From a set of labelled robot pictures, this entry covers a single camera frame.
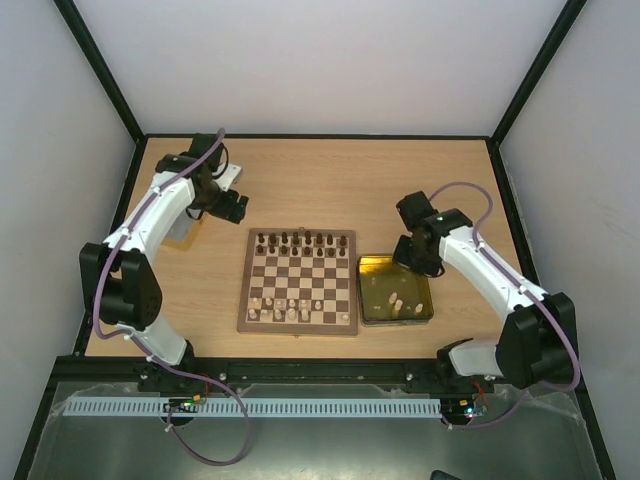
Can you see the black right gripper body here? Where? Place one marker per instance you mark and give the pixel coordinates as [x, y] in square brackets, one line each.
[413, 258]

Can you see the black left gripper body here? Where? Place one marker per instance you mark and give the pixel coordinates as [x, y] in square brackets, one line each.
[214, 205]

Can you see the gold interior green tin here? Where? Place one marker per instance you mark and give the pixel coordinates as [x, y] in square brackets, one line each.
[377, 278]

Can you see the wooden chess board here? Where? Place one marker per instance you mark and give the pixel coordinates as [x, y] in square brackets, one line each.
[331, 280]

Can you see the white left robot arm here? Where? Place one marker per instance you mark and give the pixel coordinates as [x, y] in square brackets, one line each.
[120, 289]

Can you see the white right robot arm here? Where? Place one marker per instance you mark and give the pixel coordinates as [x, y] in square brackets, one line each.
[538, 340]

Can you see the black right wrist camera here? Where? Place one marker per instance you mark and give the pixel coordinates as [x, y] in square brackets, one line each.
[415, 206]

